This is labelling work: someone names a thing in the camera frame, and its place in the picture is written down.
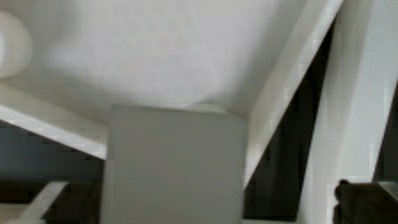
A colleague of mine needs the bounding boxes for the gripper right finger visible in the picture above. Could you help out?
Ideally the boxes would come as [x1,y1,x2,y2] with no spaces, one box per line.
[332,180,398,224]

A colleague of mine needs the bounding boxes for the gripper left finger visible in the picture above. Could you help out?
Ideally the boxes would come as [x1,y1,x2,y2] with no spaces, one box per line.
[0,181,67,224]

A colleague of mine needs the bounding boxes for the white table leg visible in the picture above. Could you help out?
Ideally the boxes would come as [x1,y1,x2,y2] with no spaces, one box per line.
[99,106,246,224]

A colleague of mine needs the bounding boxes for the white square tabletop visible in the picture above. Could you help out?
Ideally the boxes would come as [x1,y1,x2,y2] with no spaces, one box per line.
[0,0,344,188]

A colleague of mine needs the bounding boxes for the white L-shaped fence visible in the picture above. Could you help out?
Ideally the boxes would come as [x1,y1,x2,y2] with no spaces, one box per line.
[296,0,398,224]

